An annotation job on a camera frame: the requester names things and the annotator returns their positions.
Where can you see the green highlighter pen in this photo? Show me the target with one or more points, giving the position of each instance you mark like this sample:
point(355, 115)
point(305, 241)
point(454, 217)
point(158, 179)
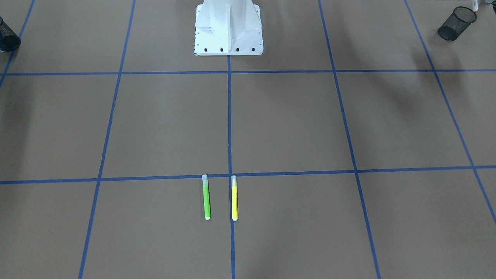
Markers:
point(206, 197)

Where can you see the yellow highlighter pen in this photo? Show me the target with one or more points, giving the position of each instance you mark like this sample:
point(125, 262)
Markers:
point(234, 198)

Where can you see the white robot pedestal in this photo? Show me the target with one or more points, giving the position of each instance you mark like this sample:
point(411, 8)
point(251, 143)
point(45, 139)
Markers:
point(228, 27)

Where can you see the black mesh cup far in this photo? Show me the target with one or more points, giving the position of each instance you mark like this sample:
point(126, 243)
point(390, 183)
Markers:
point(9, 40)

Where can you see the black mesh cup near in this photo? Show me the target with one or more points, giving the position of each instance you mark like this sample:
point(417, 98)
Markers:
point(457, 23)

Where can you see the blue tape line crosswise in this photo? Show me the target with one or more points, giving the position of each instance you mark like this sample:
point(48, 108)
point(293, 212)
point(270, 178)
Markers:
point(248, 174)

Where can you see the black mesh cup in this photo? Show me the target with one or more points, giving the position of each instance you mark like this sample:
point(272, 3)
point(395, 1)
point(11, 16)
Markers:
point(9, 40)
point(457, 23)

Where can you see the blue tape line lengthwise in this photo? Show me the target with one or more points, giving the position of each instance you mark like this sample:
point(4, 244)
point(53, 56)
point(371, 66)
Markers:
point(230, 168)

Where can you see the white marker red cap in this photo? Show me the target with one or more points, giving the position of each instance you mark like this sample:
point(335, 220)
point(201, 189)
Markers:
point(475, 6)

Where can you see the brown paper table cover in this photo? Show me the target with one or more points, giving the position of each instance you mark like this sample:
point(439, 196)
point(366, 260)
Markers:
point(112, 88)

